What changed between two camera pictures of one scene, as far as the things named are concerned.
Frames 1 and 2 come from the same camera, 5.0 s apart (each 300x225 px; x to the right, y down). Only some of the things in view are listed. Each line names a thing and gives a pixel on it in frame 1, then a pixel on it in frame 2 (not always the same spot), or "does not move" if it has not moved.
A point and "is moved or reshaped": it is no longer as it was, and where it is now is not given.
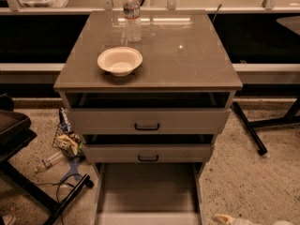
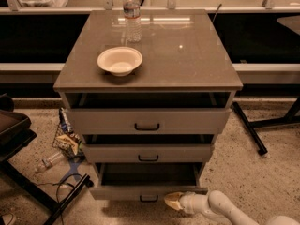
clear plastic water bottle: [131, 9] does not move
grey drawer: [148, 193] is moved or reshaped
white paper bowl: [120, 60] does not move
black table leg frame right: [250, 126] does not move
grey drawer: [149, 153] does not move
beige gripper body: [243, 222] → [188, 202]
